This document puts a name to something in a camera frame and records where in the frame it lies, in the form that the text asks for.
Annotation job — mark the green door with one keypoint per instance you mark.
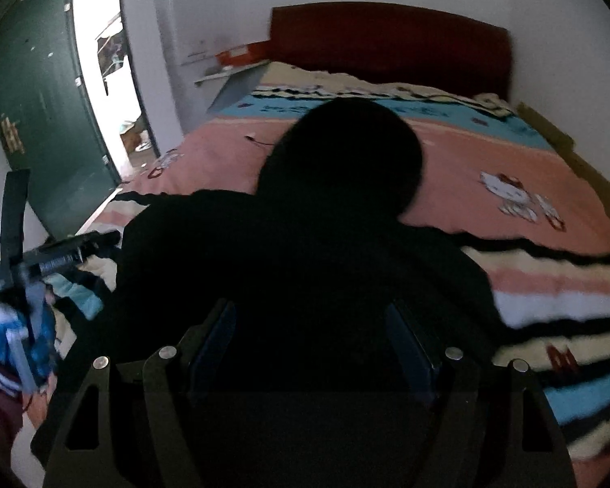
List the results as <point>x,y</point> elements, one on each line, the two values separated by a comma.
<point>45,112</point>

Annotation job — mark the dark red headboard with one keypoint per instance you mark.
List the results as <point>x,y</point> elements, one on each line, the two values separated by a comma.
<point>386,40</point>

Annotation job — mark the orange box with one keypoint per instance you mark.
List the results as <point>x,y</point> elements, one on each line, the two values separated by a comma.
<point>244,53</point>

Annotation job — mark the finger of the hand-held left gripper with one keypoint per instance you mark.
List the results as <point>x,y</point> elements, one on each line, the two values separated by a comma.
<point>14,213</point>
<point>71,250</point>

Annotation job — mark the black hooded garment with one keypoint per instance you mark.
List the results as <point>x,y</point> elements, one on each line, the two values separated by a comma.
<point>305,244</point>

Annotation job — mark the cardboard box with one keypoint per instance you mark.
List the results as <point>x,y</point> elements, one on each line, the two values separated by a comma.
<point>132,137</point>

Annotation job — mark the pink striped printed blanket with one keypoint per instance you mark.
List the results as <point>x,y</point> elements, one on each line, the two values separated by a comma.
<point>488,152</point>

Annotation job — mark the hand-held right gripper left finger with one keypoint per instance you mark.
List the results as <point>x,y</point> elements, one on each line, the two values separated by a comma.
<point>214,338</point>

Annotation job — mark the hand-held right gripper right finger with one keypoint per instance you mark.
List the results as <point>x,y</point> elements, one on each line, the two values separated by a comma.
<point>407,338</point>

